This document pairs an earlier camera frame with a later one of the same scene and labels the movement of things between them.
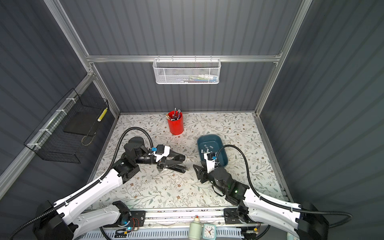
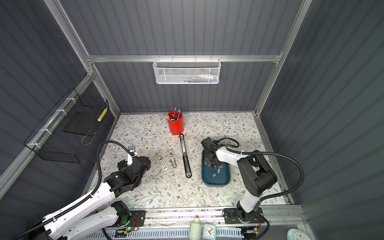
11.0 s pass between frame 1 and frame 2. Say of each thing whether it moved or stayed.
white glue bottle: stayed
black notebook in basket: stayed
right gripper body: moved
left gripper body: moved
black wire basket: stayed
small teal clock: stayed
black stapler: moved
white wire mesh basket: stayed
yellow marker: stayed
